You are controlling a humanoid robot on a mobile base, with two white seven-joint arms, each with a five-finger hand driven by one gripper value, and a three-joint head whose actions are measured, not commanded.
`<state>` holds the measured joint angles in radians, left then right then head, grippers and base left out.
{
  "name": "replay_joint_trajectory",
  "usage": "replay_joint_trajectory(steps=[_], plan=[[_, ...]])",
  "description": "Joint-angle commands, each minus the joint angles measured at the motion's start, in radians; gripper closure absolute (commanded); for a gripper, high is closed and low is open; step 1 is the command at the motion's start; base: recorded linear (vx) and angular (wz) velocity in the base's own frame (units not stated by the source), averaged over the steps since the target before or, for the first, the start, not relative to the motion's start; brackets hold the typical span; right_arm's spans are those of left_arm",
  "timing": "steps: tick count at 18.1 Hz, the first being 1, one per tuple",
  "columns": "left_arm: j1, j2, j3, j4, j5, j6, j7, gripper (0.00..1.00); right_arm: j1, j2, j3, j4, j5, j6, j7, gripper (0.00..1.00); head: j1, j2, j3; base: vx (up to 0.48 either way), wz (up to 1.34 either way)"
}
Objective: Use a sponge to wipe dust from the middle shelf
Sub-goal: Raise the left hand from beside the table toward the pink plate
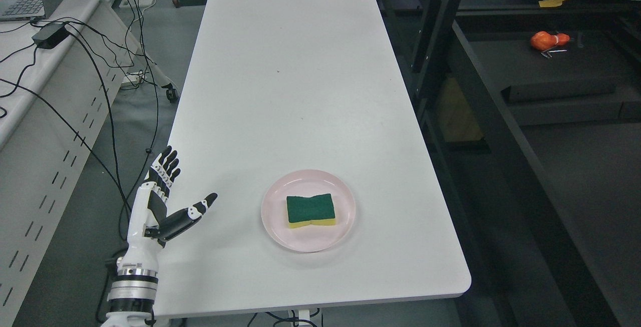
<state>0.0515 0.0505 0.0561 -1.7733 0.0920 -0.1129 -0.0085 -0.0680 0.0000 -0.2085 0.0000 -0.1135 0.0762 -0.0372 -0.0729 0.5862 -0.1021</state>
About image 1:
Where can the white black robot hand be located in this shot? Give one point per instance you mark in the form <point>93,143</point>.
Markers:
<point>151,226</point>

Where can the green yellow sponge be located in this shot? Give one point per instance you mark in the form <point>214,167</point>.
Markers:
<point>317,210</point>

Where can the white robot forearm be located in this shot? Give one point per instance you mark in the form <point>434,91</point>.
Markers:
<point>131,296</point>

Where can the white power strip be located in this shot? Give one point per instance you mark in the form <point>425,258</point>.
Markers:
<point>132,79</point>

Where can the white perforated side desk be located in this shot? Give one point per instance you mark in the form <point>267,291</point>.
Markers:
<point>54,103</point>

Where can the pink round plate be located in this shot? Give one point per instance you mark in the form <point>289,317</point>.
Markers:
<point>307,183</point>

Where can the white rectangular table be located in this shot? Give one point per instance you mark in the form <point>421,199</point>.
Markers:
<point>276,86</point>

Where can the black power adapter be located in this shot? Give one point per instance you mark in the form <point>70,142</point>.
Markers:
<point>50,36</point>

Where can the black metal rack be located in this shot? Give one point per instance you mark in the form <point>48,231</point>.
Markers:
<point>538,152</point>

